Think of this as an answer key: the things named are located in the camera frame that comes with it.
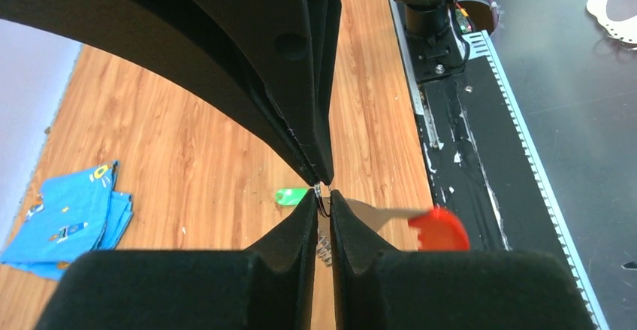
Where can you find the blue folded cloth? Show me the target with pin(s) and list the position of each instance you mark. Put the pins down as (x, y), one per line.
(73, 214)

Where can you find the white perforated ring plate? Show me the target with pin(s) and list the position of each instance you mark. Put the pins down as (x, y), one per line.
(616, 27)

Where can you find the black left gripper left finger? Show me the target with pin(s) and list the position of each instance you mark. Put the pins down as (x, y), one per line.
(268, 285)

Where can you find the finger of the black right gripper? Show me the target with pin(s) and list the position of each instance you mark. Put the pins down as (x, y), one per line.
(291, 45)
(175, 39)

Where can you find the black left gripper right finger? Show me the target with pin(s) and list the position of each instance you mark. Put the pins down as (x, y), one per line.
(377, 286)

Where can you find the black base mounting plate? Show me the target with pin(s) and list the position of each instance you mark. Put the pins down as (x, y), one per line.
(482, 162)

